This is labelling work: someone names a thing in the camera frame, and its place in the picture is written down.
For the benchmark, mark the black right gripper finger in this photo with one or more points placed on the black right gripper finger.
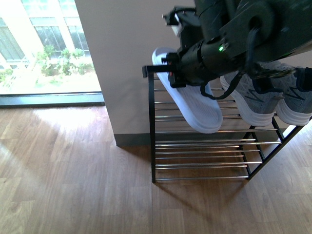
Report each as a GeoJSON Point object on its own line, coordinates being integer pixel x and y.
{"type": "Point", "coordinates": [150, 69]}

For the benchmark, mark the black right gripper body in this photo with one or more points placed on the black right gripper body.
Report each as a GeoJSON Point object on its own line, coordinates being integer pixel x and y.
{"type": "Point", "coordinates": [200, 63]}

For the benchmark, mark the light blue slipper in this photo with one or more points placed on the light blue slipper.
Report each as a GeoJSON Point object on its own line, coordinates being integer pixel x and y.
{"type": "Point", "coordinates": [201, 113]}

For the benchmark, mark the grey knit sneaker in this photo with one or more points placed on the grey knit sneaker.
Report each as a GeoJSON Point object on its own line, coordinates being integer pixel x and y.
{"type": "Point", "coordinates": [256, 100]}
{"type": "Point", "coordinates": [291, 97]}

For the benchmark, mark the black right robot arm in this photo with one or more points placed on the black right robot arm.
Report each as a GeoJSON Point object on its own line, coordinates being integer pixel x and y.
{"type": "Point", "coordinates": [221, 36]}

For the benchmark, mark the black metal shoe rack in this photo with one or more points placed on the black metal shoe rack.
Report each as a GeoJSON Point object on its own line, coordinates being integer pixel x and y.
{"type": "Point", "coordinates": [236, 151]}

